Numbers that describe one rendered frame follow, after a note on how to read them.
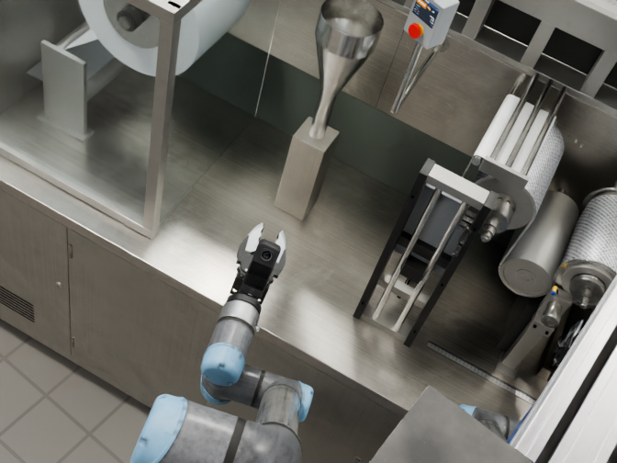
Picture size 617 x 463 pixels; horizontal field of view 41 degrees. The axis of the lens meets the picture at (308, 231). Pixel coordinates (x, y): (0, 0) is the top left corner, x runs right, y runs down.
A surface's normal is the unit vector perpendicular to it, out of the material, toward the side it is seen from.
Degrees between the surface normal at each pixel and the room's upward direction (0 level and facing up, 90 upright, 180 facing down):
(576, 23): 90
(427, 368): 0
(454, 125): 90
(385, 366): 0
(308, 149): 90
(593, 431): 0
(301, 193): 90
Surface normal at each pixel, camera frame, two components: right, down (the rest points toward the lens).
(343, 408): -0.45, 0.63
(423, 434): 0.21, -0.61
